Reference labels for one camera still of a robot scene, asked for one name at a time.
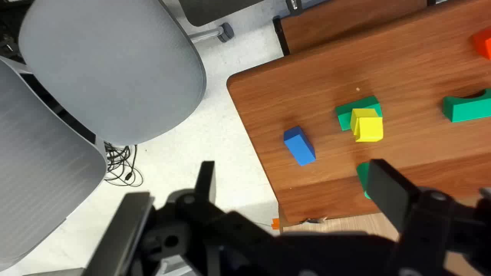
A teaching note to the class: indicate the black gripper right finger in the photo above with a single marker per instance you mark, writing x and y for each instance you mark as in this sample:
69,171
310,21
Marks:
392,194

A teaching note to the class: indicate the green cylinder block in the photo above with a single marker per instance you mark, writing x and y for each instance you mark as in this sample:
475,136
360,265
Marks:
362,177

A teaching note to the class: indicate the wooden lower shelf board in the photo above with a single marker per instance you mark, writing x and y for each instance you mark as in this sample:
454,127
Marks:
346,25

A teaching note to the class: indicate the grey mesh office chair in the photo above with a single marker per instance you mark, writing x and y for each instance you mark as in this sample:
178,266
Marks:
112,67

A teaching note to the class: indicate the blue rectangular block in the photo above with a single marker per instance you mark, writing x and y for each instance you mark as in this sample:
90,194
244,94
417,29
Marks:
299,148

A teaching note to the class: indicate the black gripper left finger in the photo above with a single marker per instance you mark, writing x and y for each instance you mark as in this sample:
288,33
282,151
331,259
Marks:
204,225

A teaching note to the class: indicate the green block under yellow block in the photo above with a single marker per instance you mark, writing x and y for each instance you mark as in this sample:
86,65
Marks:
343,111

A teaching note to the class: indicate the orange floor tape marker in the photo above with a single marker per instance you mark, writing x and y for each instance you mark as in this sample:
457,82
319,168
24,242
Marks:
276,225

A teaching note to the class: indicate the light plywood panel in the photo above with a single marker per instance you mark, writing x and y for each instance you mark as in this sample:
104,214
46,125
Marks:
337,225

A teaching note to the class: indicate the yellow house-shaped block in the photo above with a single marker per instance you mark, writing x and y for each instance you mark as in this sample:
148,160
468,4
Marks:
368,128

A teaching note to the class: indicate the dark grey office chair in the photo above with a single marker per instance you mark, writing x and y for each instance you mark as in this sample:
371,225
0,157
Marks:
214,9

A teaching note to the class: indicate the green cube block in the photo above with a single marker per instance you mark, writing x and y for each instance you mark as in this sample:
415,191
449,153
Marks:
465,110

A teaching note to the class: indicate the orange block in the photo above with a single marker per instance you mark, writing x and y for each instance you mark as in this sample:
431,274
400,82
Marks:
483,44

